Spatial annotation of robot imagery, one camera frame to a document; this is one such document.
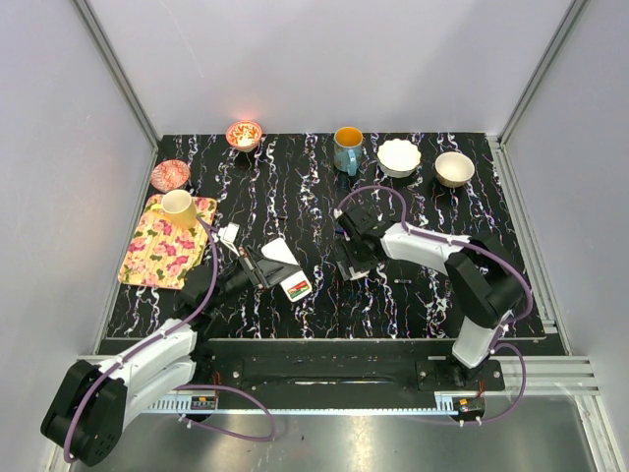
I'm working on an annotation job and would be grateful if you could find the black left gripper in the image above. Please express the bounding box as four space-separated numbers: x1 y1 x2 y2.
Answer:
205 245 300 311

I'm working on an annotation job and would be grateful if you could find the white red remote control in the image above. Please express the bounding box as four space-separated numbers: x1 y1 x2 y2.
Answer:
260 238 313 303

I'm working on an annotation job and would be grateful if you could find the white battery cover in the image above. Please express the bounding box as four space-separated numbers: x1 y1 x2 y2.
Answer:
350 271 369 280

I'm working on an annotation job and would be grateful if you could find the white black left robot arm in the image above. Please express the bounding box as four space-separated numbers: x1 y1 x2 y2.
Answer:
40 238 304 466

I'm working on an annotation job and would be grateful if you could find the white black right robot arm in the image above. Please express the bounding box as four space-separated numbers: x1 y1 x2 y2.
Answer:
334 207 534 389

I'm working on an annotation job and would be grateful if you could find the white scalloped bowl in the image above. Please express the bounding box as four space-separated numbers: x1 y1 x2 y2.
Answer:
376 139 422 178

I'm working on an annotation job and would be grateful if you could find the blue mug yellow inside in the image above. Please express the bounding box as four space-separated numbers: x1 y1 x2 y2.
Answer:
333 127 364 176

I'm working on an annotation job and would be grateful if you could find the floral pink tray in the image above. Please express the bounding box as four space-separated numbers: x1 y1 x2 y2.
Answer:
118 194 208 290

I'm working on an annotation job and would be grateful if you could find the cream yellow cup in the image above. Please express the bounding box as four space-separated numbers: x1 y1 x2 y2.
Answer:
161 189 197 229

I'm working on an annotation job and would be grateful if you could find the cream round bowl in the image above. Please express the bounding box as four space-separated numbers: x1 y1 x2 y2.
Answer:
434 151 476 189

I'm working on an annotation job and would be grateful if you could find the red patterned small bowl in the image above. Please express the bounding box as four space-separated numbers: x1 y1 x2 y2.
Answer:
226 120 262 152

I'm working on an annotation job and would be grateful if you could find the red patterned saucer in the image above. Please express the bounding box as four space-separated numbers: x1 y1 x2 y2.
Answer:
149 159 191 193

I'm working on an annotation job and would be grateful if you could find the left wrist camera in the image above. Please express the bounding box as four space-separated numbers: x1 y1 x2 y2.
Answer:
217 222 240 257

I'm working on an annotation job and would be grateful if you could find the black mounting base plate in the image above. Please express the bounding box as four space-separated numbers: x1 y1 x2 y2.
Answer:
192 339 505 411

